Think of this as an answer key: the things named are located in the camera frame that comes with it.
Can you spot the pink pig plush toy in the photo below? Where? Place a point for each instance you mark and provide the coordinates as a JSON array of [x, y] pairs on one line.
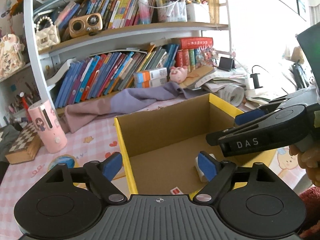
[[178, 74]]

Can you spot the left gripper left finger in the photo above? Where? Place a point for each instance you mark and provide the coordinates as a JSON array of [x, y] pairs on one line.
[[100, 176]]

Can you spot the clear tape roll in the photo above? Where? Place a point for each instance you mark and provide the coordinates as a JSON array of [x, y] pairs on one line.
[[233, 94]]

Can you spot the white bookshelf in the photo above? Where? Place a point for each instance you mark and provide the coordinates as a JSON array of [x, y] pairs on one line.
[[136, 36]]

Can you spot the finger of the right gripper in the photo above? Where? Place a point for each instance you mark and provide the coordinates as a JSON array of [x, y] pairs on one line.
[[259, 113], [248, 134]]

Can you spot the orange white carton box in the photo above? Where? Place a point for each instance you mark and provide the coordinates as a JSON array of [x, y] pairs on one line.
[[150, 78]]

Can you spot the red dictionary book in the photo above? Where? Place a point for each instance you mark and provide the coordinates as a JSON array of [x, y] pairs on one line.
[[193, 42]]

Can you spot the pink cartoon table mat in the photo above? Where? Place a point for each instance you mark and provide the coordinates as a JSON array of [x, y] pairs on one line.
[[49, 199]]

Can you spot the person's right hand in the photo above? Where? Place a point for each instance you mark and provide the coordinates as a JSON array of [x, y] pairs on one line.
[[309, 160]]

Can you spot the black charger plug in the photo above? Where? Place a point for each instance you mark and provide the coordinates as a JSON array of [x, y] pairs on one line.
[[255, 78]]

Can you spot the black phone stand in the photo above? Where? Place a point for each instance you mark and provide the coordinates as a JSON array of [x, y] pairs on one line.
[[226, 64]]

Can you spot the pink humidifier with stickers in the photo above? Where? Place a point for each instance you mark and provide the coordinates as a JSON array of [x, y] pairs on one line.
[[47, 125]]

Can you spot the pink purple cloth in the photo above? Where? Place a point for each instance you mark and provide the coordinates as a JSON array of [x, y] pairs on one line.
[[125, 102]]

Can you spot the yellow cardboard box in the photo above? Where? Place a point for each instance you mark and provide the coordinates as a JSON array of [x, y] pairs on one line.
[[159, 147]]

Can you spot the wooden retro radio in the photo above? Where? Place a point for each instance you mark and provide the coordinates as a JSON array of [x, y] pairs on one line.
[[84, 25]]

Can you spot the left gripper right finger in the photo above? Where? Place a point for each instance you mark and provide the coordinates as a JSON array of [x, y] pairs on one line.
[[220, 180]]

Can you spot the cream quilted handbag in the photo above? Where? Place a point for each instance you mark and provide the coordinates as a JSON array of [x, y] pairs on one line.
[[46, 37]]

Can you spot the wooden chess board box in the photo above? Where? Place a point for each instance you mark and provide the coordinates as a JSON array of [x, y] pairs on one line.
[[26, 146]]

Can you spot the pink figure plaque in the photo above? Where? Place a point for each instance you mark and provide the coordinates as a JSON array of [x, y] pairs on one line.
[[11, 54]]

